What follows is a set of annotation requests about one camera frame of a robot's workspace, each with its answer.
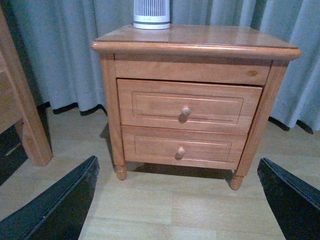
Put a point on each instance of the wooden drawer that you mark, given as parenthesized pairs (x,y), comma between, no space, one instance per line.
(187,106)
(182,147)

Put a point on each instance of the grey curtain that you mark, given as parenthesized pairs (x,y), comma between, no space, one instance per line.
(53,38)

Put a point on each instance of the wooden nightstand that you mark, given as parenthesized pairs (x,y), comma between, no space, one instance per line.
(198,54)

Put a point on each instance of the white cylindrical air purifier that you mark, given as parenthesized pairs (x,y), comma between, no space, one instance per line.
(151,14)

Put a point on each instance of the wooden bed frame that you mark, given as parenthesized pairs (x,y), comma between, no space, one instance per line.
(17,106)

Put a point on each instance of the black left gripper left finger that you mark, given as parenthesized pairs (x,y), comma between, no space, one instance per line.
(59,212)

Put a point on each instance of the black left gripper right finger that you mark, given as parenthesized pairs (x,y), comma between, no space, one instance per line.
(294,203)

